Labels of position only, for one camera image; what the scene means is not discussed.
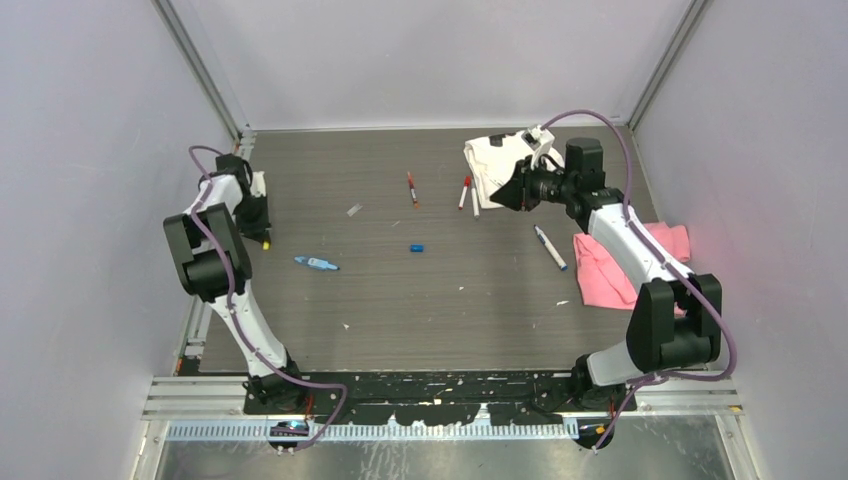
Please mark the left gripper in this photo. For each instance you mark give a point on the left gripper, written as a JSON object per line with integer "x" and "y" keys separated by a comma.
{"x": 256, "y": 230}

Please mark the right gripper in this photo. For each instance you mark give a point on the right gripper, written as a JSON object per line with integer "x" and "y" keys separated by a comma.
{"x": 510, "y": 195}

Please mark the white acrylic marker grey tip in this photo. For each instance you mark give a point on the white acrylic marker grey tip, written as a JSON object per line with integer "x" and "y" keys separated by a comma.
{"x": 475, "y": 204}

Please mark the white red marker pen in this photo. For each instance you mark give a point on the white red marker pen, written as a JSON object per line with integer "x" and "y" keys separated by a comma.
{"x": 462, "y": 199}

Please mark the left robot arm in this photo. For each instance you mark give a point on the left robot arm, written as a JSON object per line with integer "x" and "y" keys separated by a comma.
{"x": 207, "y": 245}

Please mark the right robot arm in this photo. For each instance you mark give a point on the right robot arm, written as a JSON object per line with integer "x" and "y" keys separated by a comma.
{"x": 673, "y": 324}

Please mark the white blue marker pen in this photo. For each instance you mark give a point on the white blue marker pen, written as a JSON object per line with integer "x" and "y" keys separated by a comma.
{"x": 550, "y": 248}

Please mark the orange brown gel pen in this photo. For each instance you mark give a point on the orange brown gel pen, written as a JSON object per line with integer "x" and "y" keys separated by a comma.
{"x": 412, "y": 190}

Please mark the clear pen cap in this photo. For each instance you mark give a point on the clear pen cap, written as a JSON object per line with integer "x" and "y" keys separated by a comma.
{"x": 354, "y": 210}

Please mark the white folded cloth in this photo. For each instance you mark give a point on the white folded cloth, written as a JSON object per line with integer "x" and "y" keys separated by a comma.
{"x": 497, "y": 166}

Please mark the light blue highlighter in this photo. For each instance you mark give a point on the light blue highlighter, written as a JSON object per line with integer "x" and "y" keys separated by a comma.
{"x": 316, "y": 263}

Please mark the pink cloth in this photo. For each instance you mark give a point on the pink cloth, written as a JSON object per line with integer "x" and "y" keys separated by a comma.
{"x": 601, "y": 280}

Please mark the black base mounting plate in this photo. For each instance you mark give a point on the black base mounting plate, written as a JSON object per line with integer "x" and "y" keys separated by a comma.
{"x": 434, "y": 398}

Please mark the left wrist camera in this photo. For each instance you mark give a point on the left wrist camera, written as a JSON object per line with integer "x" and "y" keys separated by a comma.
{"x": 258, "y": 187}

